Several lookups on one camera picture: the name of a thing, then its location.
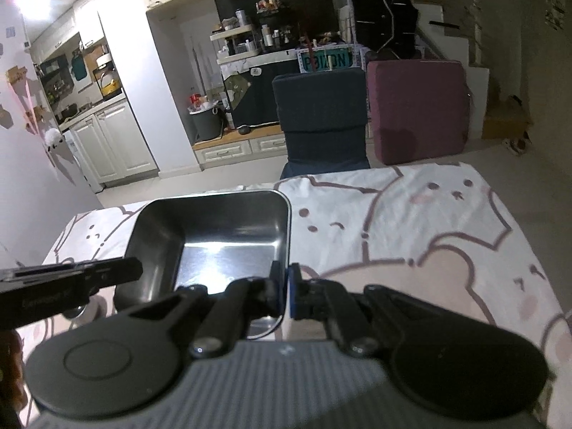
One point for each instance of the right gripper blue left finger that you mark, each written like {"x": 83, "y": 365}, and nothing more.
{"x": 229, "y": 315}

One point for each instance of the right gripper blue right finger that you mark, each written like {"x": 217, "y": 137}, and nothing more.
{"x": 338, "y": 311}

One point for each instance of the large rectangular steel tray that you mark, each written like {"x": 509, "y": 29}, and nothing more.
{"x": 209, "y": 240}

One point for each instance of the bear print tablecloth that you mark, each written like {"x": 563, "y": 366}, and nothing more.
{"x": 440, "y": 233}

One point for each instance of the white kitchen cabinet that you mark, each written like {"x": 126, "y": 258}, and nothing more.
{"x": 108, "y": 143}

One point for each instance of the grey trash bin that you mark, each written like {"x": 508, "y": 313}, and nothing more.
{"x": 207, "y": 122}

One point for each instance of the dark blue floor chair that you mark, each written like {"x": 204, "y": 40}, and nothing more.
{"x": 323, "y": 117}

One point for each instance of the black printed curtain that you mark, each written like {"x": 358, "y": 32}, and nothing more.
{"x": 249, "y": 89}

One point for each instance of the green poison sign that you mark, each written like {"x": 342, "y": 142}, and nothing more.
{"x": 325, "y": 58}

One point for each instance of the white tiered shelf rack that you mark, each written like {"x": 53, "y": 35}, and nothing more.
{"x": 235, "y": 44}

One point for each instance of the cardboard box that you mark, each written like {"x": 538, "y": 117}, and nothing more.
{"x": 506, "y": 119}

